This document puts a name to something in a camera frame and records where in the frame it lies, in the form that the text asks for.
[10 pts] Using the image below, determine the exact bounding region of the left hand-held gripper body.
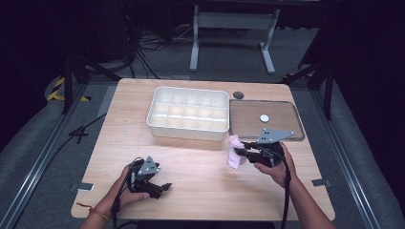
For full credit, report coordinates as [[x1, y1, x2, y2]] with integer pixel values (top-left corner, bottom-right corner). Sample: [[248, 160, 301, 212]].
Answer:
[[127, 156, 161, 194]]

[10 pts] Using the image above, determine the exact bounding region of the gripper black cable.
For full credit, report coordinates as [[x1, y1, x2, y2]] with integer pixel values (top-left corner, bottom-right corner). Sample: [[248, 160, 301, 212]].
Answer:
[[266, 149, 292, 229], [110, 160, 142, 229]]

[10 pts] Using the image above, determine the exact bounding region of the yellow black hazard tape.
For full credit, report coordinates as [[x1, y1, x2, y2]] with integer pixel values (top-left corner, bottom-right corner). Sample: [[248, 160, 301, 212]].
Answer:
[[47, 76, 92, 103]]

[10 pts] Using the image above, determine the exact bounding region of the clear lid with white knob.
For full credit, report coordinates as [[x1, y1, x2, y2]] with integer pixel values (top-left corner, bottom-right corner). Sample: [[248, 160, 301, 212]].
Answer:
[[228, 99, 306, 142]]

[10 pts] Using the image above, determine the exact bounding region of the aluminium floor rail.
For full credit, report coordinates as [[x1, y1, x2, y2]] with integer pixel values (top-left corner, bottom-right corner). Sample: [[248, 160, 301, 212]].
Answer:
[[0, 83, 90, 229], [309, 90, 381, 229]]

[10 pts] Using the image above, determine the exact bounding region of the grey tape piece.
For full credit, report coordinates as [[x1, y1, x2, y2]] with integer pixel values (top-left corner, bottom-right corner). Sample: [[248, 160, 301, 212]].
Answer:
[[70, 182, 96, 193], [310, 178, 332, 188]]

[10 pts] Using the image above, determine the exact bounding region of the grey metal stand frame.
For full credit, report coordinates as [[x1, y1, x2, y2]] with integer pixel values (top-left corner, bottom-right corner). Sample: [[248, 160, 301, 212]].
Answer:
[[189, 4, 281, 75]]

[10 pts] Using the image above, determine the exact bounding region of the bundle of black floor cables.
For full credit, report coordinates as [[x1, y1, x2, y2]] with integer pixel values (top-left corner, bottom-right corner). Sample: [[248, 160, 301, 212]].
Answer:
[[125, 23, 199, 80]]

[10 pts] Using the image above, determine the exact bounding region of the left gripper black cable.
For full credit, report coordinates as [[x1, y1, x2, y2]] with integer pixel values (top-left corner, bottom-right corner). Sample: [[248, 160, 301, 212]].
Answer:
[[110, 160, 142, 229]]

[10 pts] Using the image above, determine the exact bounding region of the long black floor cable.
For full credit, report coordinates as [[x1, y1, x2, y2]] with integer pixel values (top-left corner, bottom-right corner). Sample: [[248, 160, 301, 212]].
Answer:
[[47, 113, 108, 161]]

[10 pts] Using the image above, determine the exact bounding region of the black floor tape mark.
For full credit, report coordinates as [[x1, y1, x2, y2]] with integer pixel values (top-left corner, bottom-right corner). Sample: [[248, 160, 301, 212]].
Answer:
[[69, 126, 90, 145]]

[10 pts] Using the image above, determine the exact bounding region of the person's right hand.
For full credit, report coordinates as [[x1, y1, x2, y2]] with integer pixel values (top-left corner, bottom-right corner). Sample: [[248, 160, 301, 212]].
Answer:
[[253, 141, 299, 189]]

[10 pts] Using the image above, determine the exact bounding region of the red string bracelet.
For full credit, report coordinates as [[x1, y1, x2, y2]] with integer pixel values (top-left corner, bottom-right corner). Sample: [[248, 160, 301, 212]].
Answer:
[[75, 202, 111, 223]]

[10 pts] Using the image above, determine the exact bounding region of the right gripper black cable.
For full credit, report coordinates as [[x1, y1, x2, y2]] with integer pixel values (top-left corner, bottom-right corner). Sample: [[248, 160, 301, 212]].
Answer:
[[266, 149, 292, 229]]

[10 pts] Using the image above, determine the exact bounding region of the white divided storage box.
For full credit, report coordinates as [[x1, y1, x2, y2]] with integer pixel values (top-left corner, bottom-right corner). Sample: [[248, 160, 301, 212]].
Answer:
[[145, 86, 231, 142]]

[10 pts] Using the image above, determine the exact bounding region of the pink sock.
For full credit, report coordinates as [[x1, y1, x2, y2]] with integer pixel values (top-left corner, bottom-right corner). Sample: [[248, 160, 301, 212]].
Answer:
[[226, 134, 248, 170]]

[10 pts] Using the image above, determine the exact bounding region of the person's left hand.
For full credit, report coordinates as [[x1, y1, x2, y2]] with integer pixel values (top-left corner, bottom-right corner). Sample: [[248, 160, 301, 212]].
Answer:
[[98, 165, 150, 218]]

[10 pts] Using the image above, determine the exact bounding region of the black tripod stand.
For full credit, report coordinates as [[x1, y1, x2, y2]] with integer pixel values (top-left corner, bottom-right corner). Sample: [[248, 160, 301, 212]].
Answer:
[[61, 53, 122, 115], [280, 60, 336, 121]]

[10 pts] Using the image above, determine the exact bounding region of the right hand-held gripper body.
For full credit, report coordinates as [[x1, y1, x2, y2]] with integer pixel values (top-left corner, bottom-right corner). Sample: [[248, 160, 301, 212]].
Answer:
[[252, 127, 295, 169]]

